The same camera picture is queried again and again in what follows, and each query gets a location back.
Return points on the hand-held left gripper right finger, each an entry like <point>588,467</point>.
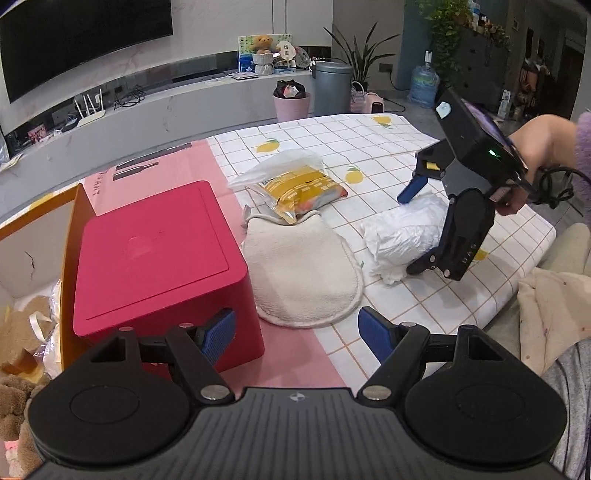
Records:
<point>374,336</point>

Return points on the white plastic bag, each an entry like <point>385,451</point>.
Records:
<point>401,235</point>

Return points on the small pink heater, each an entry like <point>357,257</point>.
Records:
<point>371,104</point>

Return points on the person's right hand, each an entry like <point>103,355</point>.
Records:
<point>549,143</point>

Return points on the red box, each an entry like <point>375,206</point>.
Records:
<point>161,267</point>

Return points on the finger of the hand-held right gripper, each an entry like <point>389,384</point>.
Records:
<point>411,191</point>
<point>422,265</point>

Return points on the cream printed blanket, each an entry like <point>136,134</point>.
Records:
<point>554,314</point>

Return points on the yellow packet in clear bag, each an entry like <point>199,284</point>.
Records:
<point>295,189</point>

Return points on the cream fleece mitt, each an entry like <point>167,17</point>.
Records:
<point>300,272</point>

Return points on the person's grey striped clothing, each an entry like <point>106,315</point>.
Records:
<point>570,415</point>

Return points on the dark tall cabinet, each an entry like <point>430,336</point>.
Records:
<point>485,69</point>

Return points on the white marble television console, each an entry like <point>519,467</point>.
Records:
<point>184,106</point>

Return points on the small pink card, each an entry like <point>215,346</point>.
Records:
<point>36,133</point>

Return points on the tall leafy floor plant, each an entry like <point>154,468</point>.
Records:
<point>364,55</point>

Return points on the person's right forearm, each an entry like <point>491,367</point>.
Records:
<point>584,157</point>

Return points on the orange-rimmed white storage box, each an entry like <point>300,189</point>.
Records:
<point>32,240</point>

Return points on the white router with antennas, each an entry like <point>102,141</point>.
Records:
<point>91,115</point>

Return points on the small brown teddy bear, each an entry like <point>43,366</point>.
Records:
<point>263,46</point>

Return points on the black curved television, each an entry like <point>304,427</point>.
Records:
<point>78,41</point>

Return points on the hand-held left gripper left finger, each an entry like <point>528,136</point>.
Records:
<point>217,336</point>

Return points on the green trailing vine plant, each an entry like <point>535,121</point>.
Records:
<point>445,32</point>

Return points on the round paper fan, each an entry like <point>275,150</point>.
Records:
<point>301,57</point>

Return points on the grey round trash can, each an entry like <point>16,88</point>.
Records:
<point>333,90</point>

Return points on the pink bin with black bag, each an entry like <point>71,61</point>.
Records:
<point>292,108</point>

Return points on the blue water jug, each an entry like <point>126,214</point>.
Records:
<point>424,85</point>

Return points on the green and white display card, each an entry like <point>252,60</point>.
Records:
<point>244,50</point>

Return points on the brown fuzzy plush toy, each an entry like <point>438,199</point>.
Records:
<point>16,415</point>

